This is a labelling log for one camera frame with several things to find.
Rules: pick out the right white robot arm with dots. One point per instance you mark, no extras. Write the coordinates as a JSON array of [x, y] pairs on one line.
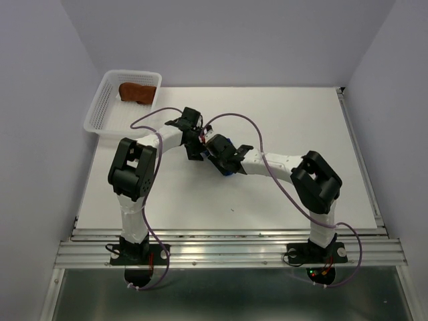
[[317, 185]]

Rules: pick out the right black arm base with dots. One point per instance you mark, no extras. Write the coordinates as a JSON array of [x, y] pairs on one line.
[[298, 254]]

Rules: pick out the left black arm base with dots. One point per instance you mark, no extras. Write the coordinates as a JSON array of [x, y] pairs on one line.
[[145, 253]]

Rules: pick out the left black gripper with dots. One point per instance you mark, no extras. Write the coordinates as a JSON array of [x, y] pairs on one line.
[[193, 153]]

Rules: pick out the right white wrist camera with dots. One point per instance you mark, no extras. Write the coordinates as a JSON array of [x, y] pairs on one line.
[[206, 134]]

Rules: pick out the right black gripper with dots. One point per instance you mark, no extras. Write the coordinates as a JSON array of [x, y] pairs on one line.
[[212, 157]]

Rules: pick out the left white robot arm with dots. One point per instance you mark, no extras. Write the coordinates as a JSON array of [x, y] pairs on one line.
[[136, 162]]

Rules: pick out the blue towel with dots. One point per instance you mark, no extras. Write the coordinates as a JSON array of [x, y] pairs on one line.
[[219, 151]]

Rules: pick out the aluminium rail frame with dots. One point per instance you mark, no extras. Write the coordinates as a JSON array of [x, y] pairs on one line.
[[236, 275]]

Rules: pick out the brown towel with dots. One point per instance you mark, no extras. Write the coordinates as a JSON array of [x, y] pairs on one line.
[[131, 92]]

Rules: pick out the white plastic basket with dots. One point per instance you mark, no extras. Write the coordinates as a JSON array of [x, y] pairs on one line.
[[108, 115]]

